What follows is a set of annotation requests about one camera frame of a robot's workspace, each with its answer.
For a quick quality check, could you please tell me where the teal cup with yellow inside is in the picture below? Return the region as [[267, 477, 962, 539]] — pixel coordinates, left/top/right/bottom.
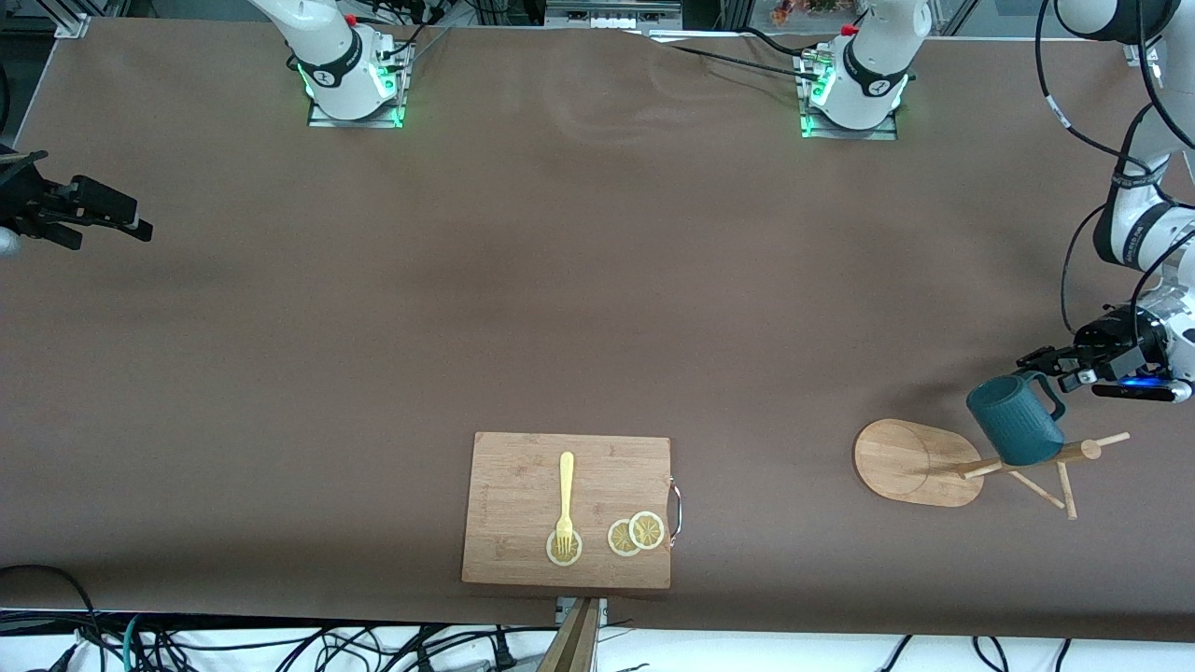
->
[[965, 371, 1067, 467]]

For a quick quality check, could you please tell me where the wooden cup rack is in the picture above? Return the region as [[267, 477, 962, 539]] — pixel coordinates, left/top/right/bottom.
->
[[852, 418, 1132, 522]]

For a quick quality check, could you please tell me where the brown table cover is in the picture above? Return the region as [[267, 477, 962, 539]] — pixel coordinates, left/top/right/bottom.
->
[[0, 17, 1195, 643]]

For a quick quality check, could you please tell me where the bamboo cutting board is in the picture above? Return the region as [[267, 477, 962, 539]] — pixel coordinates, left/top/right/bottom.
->
[[461, 431, 673, 591]]

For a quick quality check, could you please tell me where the yellow plastic fork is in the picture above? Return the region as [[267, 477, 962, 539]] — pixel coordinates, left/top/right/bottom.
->
[[555, 452, 576, 557]]

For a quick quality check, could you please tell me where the white power strip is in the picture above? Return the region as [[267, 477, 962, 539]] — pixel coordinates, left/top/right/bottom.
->
[[546, 0, 682, 31]]

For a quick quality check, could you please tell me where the wooden beam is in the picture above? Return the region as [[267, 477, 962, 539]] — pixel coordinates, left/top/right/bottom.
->
[[537, 597, 600, 672]]

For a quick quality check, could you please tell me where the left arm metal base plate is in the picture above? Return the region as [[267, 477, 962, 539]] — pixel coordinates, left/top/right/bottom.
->
[[798, 47, 899, 141]]

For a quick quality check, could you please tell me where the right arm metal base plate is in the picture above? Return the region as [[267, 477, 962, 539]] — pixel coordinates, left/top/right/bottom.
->
[[308, 37, 407, 129]]

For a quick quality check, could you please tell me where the black looping floor cable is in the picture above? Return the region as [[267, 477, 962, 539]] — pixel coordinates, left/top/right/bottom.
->
[[0, 564, 99, 647]]

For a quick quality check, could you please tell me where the short black table cable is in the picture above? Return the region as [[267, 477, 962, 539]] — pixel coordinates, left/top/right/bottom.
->
[[742, 26, 815, 59]]

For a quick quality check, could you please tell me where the long black table cable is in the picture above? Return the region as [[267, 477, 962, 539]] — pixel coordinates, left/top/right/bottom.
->
[[654, 42, 822, 80]]

